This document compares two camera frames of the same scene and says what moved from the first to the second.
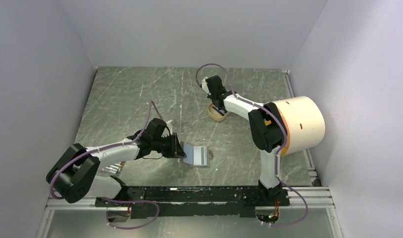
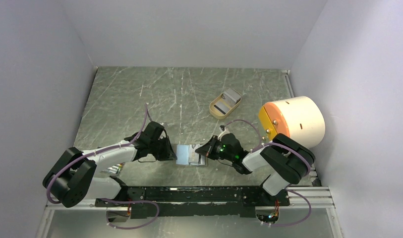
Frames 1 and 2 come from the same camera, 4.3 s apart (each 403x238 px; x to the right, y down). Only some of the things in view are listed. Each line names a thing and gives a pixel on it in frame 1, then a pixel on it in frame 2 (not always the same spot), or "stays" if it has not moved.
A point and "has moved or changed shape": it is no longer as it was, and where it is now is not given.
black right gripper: [210, 96] to [207, 149]
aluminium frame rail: [297, 198] stays
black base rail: [174, 202] stays
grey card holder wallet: [188, 149] has moved or changed shape
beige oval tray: [216, 114] stays
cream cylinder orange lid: [305, 122] stays
